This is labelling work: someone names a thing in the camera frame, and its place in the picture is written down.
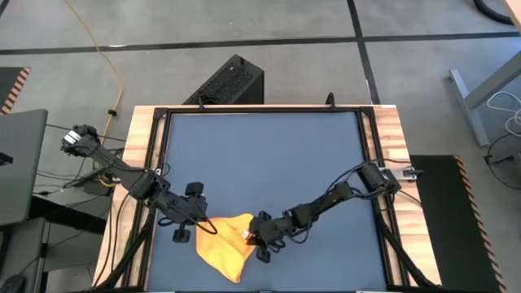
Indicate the black computer mouse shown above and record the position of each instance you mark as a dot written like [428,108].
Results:
[12,284]

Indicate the black striped-edge floor mat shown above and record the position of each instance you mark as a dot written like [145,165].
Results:
[439,224]
[8,85]

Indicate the black frame clip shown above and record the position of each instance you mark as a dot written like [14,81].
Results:
[200,102]
[330,101]

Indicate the grey desk frame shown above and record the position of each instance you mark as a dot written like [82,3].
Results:
[468,106]

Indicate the light wooden desk top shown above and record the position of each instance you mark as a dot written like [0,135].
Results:
[513,10]

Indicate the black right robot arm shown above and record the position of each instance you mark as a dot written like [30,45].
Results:
[325,195]

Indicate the orange towel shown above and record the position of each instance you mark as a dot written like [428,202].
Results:
[228,252]

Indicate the black table frame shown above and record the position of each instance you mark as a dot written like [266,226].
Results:
[285,110]

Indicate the black side desk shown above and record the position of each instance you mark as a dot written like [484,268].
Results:
[61,213]

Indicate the black power brick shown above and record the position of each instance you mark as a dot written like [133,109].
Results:
[97,188]

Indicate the black computer tower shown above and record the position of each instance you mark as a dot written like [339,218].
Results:
[232,81]

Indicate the silver mounting plate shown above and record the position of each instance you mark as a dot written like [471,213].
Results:
[401,173]

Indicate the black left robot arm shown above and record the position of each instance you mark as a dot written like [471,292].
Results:
[138,183]

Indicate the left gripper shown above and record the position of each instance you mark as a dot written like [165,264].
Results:
[187,207]

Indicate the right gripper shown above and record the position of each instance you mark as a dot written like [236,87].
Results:
[268,234]

